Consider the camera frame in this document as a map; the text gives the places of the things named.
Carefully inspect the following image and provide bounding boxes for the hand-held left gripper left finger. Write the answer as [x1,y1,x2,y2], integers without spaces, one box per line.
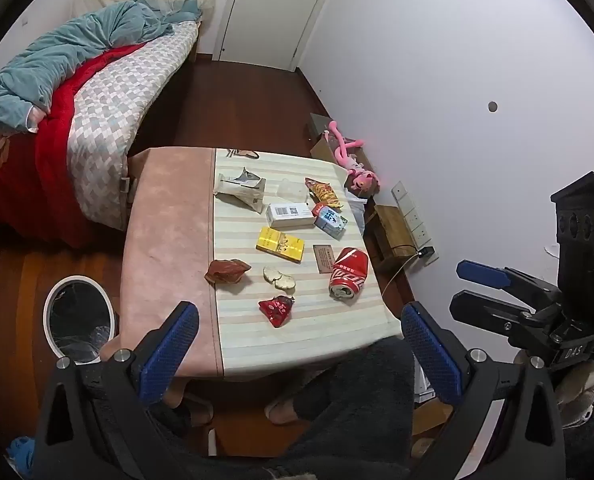
[32,301,200,468]

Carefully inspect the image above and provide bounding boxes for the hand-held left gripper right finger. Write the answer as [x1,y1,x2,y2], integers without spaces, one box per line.
[401,301,568,480]

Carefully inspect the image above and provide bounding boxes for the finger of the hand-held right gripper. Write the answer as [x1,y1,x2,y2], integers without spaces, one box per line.
[456,259,560,306]
[450,290,543,346]

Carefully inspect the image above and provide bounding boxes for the red soda can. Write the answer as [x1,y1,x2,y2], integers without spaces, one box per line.
[328,246,370,301]

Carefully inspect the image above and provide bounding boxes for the white round bin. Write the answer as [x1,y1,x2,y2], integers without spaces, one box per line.
[43,275,115,366]

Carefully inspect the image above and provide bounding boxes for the blue white milk carton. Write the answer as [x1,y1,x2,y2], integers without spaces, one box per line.
[311,202,349,239]

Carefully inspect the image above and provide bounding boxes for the white tissue packet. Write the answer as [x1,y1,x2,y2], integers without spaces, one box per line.
[213,166,268,215]

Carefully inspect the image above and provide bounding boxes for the clear plastic bag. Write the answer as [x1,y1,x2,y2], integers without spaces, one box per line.
[276,178,309,206]

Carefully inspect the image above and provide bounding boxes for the pink slipper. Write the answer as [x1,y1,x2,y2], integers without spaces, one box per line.
[177,392,215,428]
[264,395,303,426]

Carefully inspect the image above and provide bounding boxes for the white power strip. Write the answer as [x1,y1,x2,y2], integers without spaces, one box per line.
[391,181,440,266]

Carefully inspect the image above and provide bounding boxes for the person's dark fluffy pants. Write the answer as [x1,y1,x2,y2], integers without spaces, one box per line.
[147,335,418,480]

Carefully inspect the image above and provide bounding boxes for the brown crumpled wrapper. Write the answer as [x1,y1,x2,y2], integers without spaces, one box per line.
[205,258,253,285]

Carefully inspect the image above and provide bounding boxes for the black bin liner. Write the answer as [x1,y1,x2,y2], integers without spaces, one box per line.
[50,282,112,360]

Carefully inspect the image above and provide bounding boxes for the small wooden stool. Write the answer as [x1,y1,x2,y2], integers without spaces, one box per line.
[364,204,420,266]

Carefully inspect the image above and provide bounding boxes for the red foil wrapper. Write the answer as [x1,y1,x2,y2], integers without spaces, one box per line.
[257,296,296,329]

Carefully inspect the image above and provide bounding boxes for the striped table mat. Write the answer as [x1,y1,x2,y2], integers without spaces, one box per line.
[212,147,405,378]

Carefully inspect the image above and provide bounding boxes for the pink tablecloth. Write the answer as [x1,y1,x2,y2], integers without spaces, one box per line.
[99,146,228,391]

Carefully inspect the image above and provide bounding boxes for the small brown card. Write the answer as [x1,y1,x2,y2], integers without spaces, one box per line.
[313,244,337,274]

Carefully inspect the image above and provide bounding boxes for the yellow flat box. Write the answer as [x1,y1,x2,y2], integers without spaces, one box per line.
[255,226,305,264]

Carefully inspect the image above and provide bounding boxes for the pink plush toy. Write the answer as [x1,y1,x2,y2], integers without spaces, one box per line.
[322,120,381,195]

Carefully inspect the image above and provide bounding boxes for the orange snack packet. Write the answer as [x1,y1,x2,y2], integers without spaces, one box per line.
[304,177,344,209]

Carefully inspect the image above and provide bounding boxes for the white cardboard box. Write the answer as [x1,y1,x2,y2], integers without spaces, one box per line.
[265,202,317,228]

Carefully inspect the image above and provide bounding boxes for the blue cloth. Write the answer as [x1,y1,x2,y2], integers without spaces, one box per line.
[6,435,38,471]

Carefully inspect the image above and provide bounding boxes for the brown cardboard box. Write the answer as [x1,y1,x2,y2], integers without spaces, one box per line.
[309,132,348,166]

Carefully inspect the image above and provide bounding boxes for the red blanket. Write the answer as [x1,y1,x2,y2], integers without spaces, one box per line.
[0,42,145,251]

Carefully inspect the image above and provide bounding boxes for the checkered quilt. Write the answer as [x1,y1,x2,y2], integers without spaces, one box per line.
[67,20,200,231]

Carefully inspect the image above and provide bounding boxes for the teal blanket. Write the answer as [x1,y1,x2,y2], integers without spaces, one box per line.
[0,0,203,133]

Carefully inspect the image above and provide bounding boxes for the white door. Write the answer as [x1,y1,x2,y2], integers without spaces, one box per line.
[212,0,345,72]

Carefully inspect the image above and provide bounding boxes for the white cable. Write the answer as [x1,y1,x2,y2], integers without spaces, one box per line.
[381,255,420,306]

